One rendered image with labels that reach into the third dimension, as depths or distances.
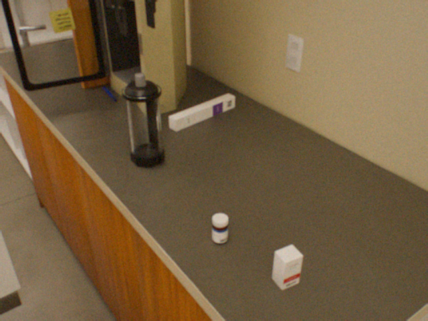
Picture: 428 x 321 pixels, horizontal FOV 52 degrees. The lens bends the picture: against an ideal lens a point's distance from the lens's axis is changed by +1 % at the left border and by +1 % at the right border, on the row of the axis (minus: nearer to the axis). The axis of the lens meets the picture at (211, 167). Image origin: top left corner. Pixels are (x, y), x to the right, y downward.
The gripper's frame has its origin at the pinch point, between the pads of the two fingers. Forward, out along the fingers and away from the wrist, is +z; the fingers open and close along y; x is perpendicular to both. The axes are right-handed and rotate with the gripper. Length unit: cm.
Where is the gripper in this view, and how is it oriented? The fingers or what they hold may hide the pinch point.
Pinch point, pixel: (136, 20)
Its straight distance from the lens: 120.8
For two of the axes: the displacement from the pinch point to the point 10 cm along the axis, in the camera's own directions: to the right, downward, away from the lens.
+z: 0.0, 7.8, 6.3
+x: 6.4, 4.9, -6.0
